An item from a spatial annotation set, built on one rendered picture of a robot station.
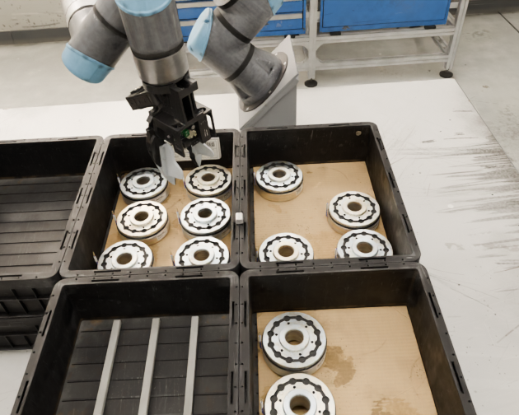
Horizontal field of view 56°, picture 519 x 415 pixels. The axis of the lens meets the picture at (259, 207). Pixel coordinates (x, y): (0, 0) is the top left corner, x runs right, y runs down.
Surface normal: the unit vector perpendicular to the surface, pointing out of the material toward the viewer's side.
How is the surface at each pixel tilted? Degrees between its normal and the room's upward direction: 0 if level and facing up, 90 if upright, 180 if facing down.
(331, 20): 90
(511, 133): 0
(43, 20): 90
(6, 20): 90
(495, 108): 0
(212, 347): 0
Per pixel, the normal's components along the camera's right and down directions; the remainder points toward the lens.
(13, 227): -0.04, -0.72
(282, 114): 0.05, 0.69
